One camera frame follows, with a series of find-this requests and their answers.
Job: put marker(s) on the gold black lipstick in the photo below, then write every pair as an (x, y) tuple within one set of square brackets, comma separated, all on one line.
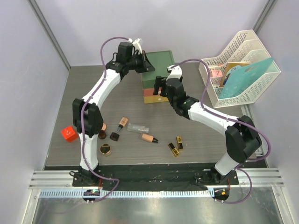
[(174, 150), (179, 143)]

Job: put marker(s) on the pink round compact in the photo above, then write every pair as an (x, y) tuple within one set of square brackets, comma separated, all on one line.
[(104, 127)]

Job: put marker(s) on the gold black lipstick left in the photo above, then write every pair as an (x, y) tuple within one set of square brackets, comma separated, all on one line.
[(174, 150)]

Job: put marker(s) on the cream perforated file organizer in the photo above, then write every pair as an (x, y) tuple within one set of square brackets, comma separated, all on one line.
[(244, 47)]

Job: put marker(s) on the brown illustrated book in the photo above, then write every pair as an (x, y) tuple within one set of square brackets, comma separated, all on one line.
[(231, 66)]

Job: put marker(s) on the teal plastic folder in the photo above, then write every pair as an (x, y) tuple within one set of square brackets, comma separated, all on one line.
[(242, 78)]

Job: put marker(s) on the amber small jar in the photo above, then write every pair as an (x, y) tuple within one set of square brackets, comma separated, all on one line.
[(102, 135)]

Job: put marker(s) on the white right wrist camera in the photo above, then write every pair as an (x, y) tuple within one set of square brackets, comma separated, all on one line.
[(174, 72)]

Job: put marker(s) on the gold black lipstick right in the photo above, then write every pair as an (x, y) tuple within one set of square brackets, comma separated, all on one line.
[(179, 143)]

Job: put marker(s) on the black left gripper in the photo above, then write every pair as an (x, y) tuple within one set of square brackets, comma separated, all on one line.
[(146, 66)]

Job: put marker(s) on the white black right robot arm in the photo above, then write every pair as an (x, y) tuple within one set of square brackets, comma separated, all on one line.
[(242, 138)]

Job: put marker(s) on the peach foundation bottle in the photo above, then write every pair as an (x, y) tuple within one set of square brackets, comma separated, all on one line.
[(122, 124)]

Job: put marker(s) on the peach foundation bottle capped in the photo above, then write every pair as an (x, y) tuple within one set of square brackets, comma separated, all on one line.
[(149, 138)]

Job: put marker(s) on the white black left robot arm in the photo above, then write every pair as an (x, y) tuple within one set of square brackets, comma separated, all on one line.
[(86, 114)]

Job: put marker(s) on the pink sticky note pad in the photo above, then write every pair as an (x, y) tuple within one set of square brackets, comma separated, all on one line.
[(216, 73)]

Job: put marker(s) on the green drawer cabinet shell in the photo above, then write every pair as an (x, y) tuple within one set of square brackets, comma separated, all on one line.
[(160, 60)]

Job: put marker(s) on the gold round compact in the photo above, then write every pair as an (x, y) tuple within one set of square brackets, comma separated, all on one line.
[(105, 149)]

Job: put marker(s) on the red cube block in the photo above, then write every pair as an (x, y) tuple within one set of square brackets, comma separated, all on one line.
[(69, 134)]

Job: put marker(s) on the red drawer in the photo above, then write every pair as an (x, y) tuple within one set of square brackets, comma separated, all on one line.
[(148, 92)]

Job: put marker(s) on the black square bottle cap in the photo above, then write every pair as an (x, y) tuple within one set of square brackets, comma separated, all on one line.
[(114, 136)]

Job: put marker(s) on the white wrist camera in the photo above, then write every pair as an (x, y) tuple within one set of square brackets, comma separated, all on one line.
[(174, 72), (137, 44)]

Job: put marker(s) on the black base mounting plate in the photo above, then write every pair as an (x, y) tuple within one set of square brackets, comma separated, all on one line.
[(162, 178)]

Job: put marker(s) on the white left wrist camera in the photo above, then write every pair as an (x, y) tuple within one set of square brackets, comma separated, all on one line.
[(137, 44)]

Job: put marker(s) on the aluminium front rail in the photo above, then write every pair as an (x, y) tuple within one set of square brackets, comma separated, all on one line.
[(58, 184)]

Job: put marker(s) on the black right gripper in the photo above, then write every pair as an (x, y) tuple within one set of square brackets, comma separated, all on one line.
[(159, 83)]

